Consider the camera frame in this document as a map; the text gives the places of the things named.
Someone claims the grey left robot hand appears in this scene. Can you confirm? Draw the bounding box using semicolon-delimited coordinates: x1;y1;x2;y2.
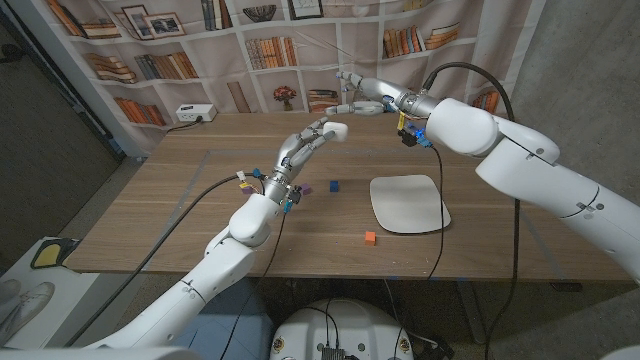
262;116;337;205

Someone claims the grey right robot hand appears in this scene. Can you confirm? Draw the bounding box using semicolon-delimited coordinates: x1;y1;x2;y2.
324;70;441;119

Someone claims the white airpods case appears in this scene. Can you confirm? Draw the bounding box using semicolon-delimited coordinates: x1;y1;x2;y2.
323;121;350;143

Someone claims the white power strip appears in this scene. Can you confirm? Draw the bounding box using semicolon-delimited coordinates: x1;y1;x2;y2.
175;103;218;124

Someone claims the white square plate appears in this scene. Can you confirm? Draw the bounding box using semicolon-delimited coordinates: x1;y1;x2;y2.
369;174;452;235

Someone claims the printed bookshelf backdrop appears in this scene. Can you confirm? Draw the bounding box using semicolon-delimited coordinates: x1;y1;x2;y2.
9;0;547;157

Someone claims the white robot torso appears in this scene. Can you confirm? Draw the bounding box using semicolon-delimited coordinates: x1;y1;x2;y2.
269;298;415;360

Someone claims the grey table leg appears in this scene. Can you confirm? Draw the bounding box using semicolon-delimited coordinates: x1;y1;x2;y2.
457;279;489;346

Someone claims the yellow and black pad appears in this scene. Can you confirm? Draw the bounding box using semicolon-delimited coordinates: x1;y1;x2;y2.
29;237;81;271

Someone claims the white floor platform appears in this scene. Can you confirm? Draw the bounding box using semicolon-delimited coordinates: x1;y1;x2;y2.
0;237;101;351

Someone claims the white shoe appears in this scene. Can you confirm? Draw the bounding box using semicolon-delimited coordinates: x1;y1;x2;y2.
0;278;22;306
0;282;56;346

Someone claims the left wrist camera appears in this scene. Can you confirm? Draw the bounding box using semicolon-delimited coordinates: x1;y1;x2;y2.
282;184;304;215

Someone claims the black power strip cable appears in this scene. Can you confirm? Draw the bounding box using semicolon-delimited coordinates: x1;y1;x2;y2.
164;115;205;134

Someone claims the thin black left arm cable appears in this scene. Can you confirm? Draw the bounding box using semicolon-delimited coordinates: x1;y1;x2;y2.
219;212;289;359

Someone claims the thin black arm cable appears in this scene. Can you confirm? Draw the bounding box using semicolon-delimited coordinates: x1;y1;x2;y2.
427;144;446;281
219;212;289;359

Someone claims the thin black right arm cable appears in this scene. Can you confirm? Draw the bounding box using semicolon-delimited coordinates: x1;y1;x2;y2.
427;144;446;281

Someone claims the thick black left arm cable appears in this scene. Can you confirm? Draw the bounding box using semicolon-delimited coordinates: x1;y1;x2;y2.
64;172;269;347

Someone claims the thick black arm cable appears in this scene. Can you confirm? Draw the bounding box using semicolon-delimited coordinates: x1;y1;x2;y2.
422;61;521;360
64;172;269;347

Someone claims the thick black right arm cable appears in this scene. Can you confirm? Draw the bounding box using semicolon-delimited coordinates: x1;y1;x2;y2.
422;61;521;360

